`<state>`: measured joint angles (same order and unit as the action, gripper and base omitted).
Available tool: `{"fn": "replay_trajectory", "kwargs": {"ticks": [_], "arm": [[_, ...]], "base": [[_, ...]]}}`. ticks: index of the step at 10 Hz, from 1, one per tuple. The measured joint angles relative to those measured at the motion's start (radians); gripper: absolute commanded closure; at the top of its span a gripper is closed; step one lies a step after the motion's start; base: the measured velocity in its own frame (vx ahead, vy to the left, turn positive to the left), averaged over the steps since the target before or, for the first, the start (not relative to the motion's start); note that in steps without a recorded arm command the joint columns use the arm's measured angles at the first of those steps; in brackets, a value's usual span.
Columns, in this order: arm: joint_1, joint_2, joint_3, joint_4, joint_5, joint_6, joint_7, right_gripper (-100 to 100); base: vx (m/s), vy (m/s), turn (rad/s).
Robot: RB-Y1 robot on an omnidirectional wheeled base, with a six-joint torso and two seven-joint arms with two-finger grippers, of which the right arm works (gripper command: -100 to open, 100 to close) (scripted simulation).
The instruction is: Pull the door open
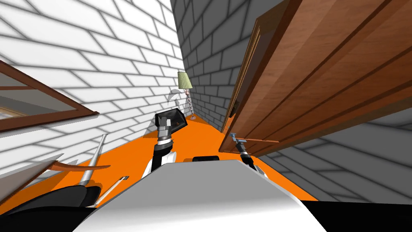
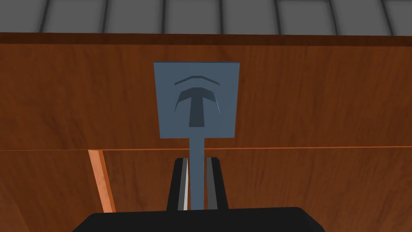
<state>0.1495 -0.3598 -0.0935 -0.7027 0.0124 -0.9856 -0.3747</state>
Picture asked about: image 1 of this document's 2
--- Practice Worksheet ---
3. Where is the thin white rod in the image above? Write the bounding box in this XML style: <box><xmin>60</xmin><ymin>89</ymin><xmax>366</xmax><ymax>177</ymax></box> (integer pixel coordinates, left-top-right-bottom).
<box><xmin>93</xmin><ymin>175</ymin><xmax>130</xmax><ymax>207</ymax></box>

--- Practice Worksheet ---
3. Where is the brown curved bar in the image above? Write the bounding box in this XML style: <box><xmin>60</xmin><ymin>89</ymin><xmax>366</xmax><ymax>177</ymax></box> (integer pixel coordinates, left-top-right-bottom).
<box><xmin>51</xmin><ymin>161</ymin><xmax>111</xmax><ymax>172</ymax></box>

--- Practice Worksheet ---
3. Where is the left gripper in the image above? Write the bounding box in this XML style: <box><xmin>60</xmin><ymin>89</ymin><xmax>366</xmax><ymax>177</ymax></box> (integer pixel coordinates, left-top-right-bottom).
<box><xmin>158</xmin><ymin>116</ymin><xmax>174</xmax><ymax>140</ymax></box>

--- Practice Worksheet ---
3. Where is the thin brown door handle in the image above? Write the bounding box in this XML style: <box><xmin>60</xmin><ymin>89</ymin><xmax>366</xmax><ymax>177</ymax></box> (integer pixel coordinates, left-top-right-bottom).
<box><xmin>245</xmin><ymin>138</ymin><xmax>280</xmax><ymax>144</ymax></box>

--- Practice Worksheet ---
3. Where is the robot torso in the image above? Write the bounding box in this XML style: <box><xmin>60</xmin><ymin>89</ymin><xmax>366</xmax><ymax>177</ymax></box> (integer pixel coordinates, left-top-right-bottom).
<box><xmin>72</xmin><ymin>155</ymin><xmax>327</xmax><ymax>232</ymax></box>

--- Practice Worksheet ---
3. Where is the brown framed window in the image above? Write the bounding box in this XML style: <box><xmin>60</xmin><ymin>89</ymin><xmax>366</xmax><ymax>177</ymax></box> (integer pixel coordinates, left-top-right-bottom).
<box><xmin>0</xmin><ymin>59</ymin><xmax>100</xmax><ymax>133</ymax></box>

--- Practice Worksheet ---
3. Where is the brown wooden door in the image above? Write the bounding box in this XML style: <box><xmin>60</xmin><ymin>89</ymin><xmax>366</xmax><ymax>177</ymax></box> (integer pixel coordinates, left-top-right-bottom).
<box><xmin>218</xmin><ymin>0</ymin><xmax>412</xmax><ymax>158</ymax></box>

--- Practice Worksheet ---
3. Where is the black angular block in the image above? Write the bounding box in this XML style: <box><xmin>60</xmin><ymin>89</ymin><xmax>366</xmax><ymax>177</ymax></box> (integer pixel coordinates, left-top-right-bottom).
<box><xmin>154</xmin><ymin>108</ymin><xmax>188</xmax><ymax>135</ymax></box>

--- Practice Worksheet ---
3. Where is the green shade floor lamp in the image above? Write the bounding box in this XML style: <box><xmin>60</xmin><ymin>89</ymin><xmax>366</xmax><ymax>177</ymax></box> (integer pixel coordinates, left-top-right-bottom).
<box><xmin>177</xmin><ymin>71</ymin><xmax>198</xmax><ymax>121</ymax></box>

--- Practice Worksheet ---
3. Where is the silver pole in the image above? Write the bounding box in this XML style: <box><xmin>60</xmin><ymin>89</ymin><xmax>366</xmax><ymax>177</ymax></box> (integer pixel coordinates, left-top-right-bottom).
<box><xmin>78</xmin><ymin>133</ymin><xmax>108</xmax><ymax>187</ymax></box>

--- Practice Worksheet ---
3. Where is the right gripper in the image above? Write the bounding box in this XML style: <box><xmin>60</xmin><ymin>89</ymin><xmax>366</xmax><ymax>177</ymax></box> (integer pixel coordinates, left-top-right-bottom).
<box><xmin>229</xmin><ymin>132</ymin><xmax>248</xmax><ymax>155</ymax></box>

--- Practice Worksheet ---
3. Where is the pale brown-edged panel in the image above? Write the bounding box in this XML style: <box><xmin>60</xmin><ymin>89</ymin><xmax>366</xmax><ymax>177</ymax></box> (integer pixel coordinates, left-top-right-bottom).
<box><xmin>0</xmin><ymin>153</ymin><xmax>64</xmax><ymax>204</ymax></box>

